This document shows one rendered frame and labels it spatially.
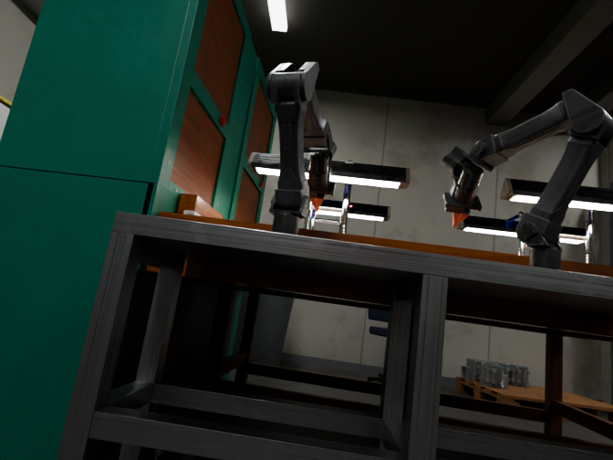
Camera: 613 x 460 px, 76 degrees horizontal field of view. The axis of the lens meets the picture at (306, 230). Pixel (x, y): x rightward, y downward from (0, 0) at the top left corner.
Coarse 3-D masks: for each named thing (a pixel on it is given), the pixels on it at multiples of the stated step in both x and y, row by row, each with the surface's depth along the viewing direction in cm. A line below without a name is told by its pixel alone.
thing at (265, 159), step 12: (252, 156) 153; (264, 156) 153; (276, 156) 153; (252, 168) 152; (264, 168) 150; (276, 168) 149; (336, 168) 148; (348, 168) 148; (360, 168) 148; (372, 168) 148; (384, 168) 148; (396, 168) 148; (408, 168) 148; (384, 180) 145; (396, 180) 144; (408, 180) 144
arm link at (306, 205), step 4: (308, 196) 94; (272, 200) 94; (304, 200) 92; (308, 200) 94; (272, 204) 93; (304, 204) 91; (308, 204) 94; (272, 208) 92; (300, 208) 90; (304, 208) 91; (308, 208) 95; (272, 212) 92; (276, 212) 92; (280, 212) 91; (284, 212) 91; (288, 212) 91; (292, 212) 90; (296, 212) 90; (300, 212) 90; (304, 212) 91; (300, 216) 92; (304, 216) 92
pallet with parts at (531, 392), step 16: (464, 368) 339; (480, 368) 316; (496, 368) 308; (512, 368) 338; (528, 368) 337; (464, 384) 329; (480, 384) 312; (496, 384) 305; (512, 384) 336; (528, 384) 332; (496, 400) 285; (512, 400) 278; (528, 400) 280; (544, 400) 282; (576, 400) 302; (592, 400) 316; (608, 416) 294
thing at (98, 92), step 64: (64, 0) 133; (128, 0) 131; (192, 0) 128; (64, 64) 128; (128, 64) 126; (192, 64) 130; (256, 64) 206; (64, 128) 123; (128, 128) 121; (192, 128) 139; (256, 128) 223; (192, 192) 145; (256, 192) 241
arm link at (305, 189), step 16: (272, 80) 86; (288, 80) 84; (272, 96) 86; (288, 96) 86; (288, 112) 87; (304, 112) 89; (288, 128) 88; (288, 144) 89; (288, 160) 90; (288, 176) 91; (304, 176) 93; (288, 192) 92; (304, 192) 93; (288, 208) 93
